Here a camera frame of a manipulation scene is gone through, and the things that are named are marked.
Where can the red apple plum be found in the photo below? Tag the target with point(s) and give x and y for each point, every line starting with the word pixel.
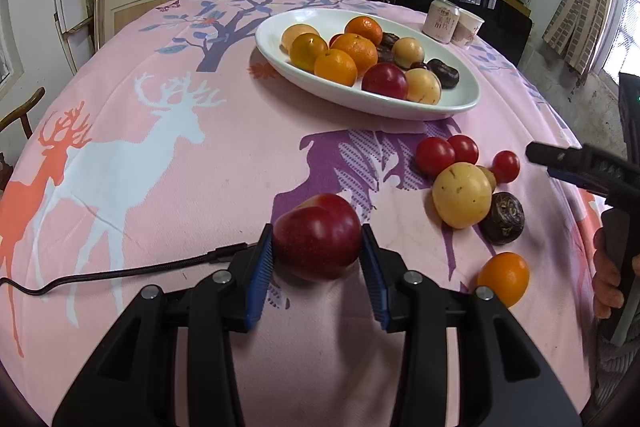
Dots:
pixel 385 79

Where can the white paper cup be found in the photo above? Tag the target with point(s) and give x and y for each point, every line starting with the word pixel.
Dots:
pixel 467 28

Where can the yellow-orange citrus fruit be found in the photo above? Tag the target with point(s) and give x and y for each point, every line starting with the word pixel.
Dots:
pixel 305 49

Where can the large dark water chestnut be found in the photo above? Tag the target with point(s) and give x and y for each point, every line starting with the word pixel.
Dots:
pixel 448 76

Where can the striped pepino melon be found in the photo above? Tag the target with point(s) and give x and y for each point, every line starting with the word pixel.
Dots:
pixel 423 86

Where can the yellow oval fruit upper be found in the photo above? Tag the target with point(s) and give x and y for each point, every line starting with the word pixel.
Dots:
pixel 294 31

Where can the yellow oval fruit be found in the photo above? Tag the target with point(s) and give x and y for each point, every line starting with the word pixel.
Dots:
pixel 462 195
pixel 294 31

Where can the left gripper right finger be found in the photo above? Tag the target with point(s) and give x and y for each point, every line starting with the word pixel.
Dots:
pixel 383 271

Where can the small orange tangerine left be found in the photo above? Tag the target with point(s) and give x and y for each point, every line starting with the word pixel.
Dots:
pixel 507 275

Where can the orange tangerine on plate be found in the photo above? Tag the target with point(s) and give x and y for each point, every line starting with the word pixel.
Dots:
pixel 366 27

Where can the small dark chestnut on plate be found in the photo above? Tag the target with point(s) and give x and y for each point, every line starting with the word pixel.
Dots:
pixel 388 41

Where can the dark red plum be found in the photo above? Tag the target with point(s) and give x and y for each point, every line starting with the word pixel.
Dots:
pixel 318 240

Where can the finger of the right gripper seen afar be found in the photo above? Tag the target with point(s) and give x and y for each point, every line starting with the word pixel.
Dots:
pixel 568 159

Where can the orange tangerine plate left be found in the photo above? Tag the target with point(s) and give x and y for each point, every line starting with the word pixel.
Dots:
pixel 360 49

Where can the small yellow loquat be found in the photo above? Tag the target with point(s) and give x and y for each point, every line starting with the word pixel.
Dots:
pixel 490 177

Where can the dark water chestnut front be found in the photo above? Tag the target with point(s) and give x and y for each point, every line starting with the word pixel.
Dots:
pixel 505 220

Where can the orange tangerine front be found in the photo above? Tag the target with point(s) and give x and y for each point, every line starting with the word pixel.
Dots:
pixel 336 66

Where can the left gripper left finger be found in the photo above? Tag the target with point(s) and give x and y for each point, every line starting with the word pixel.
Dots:
pixel 251 272

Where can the pink deer tablecloth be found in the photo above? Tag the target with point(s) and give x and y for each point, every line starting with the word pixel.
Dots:
pixel 179 137

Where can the large yellow round fruit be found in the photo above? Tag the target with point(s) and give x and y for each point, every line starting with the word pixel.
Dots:
pixel 407 51

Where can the person's right hand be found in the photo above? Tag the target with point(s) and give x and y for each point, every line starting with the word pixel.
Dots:
pixel 607 296

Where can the white oval plate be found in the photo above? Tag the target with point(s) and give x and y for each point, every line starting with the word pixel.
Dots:
pixel 331 22

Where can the red cherry tomato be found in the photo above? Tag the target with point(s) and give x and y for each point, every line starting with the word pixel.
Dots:
pixel 434 155
pixel 505 166
pixel 465 148

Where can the pink drink can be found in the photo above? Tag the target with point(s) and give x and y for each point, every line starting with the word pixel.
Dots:
pixel 441 21

